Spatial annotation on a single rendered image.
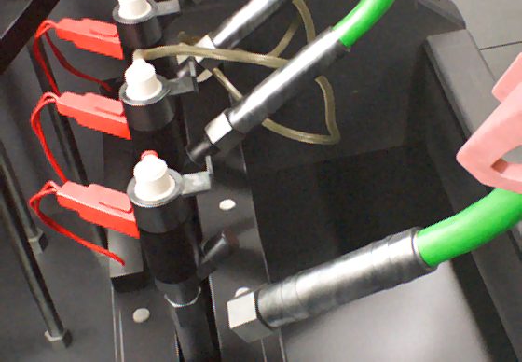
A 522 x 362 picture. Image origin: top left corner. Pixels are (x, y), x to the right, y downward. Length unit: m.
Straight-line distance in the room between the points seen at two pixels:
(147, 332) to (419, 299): 0.27
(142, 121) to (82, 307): 0.32
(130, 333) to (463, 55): 0.37
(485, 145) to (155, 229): 0.23
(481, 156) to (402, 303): 0.49
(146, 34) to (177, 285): 0.17
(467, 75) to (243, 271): 0.28
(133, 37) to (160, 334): 0.18
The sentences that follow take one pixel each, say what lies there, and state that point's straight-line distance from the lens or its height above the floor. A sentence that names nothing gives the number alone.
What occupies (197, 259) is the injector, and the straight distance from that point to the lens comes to 0.53.
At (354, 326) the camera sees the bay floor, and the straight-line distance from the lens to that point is 0.80.
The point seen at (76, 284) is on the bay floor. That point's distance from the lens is 0.87.
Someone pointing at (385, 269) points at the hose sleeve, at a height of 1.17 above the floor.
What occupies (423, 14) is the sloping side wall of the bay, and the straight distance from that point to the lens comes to 0.86.
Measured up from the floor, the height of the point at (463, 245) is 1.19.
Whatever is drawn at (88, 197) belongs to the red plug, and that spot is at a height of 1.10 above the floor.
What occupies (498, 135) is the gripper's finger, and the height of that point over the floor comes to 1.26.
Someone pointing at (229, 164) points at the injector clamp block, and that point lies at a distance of 0.71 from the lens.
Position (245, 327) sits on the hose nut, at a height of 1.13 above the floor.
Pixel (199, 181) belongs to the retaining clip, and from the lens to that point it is 0.50.
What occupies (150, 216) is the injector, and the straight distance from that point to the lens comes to 0.50.
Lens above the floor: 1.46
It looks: 42 degrees down
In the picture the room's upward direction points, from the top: 9 degrees counter-clockwise
